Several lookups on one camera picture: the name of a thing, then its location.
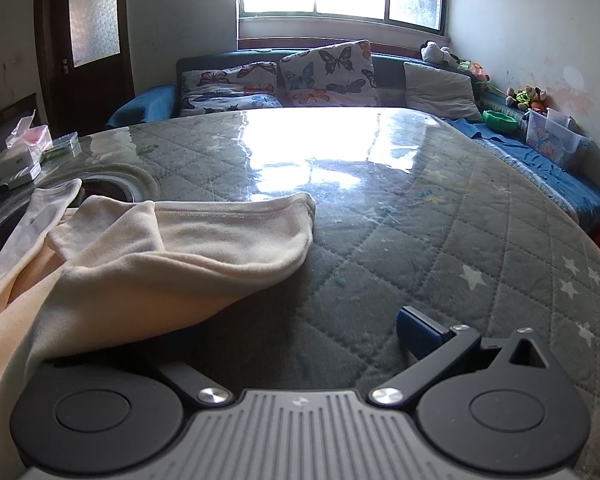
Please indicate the large butterfly print pillow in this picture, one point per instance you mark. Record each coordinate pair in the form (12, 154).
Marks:
(325, 75)

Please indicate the small brown plush toys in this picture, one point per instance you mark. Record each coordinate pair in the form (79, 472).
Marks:
(527, 97)

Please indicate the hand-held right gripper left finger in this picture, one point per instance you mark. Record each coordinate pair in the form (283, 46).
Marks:
(192, 381)

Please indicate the clear plastic storage box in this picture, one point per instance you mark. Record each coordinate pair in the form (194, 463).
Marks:
(555, 140)

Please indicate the plain grey pillow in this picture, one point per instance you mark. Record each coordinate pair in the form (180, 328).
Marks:
(442, 92)

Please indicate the round built-in induction cooker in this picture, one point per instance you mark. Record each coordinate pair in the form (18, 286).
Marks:
(111, 188)

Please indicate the dark wooden cabinet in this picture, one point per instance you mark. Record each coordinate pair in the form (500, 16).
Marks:
(10, 110)

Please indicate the clear container with green contents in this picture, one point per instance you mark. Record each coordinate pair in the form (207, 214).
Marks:
(64, 146)

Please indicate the dark wooden door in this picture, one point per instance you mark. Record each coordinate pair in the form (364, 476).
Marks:
(55, 90)

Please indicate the colourful soft toy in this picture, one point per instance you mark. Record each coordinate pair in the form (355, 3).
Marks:
(475, 72)

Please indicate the cream long-sleeve shirt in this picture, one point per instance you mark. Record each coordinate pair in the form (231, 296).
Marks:
(130, 285)

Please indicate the black and white plush toy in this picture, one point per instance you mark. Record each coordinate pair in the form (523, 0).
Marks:
(437, 52)

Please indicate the green plastic bowl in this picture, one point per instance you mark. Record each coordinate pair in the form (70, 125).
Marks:
(500, 121)

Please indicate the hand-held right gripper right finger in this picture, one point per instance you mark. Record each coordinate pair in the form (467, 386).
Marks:
(420, 332)

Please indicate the dark teal sofa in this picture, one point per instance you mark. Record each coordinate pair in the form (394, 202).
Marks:
(391, 76)

